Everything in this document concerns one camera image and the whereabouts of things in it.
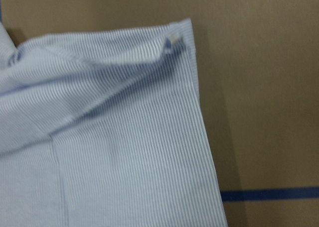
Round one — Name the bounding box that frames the light blue striped shirt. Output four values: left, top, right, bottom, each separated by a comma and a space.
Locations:
0, 19, 227, 227

